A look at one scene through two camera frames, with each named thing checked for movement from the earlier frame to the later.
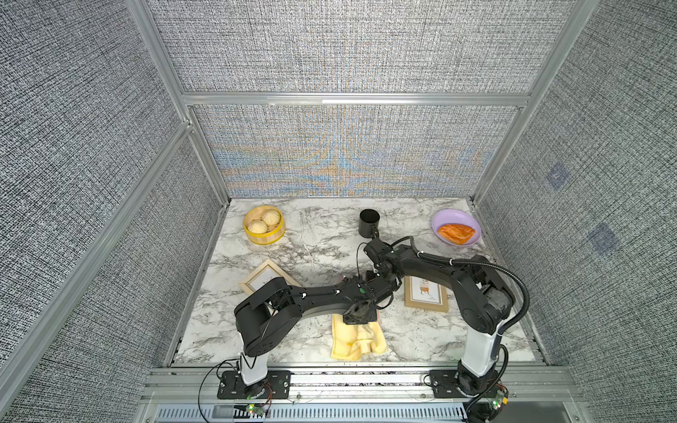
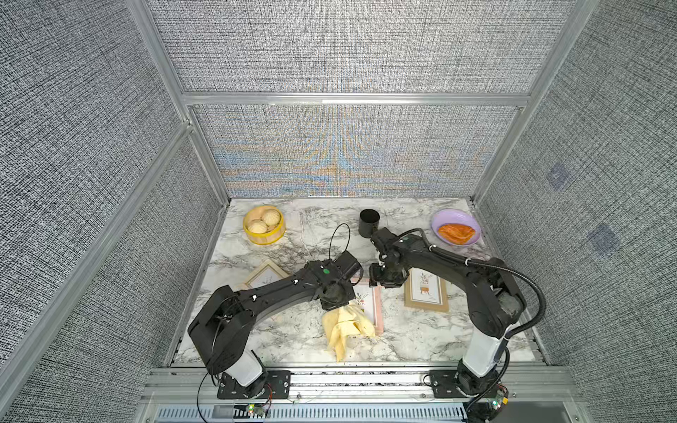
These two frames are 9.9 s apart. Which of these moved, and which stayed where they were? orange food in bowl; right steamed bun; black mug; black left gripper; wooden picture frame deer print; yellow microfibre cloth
Moved: black left gripper; yellow microfibre cloth
Stayed: right steamed bun; orange food in bowl; black mug; wooden picture frame deer print
